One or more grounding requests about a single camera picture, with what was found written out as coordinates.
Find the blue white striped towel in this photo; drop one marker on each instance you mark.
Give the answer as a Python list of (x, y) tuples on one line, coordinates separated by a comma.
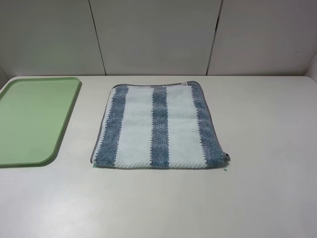
[(158, 127)]

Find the green plastic tray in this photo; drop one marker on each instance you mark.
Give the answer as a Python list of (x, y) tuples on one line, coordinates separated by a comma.
[(34, 113)]

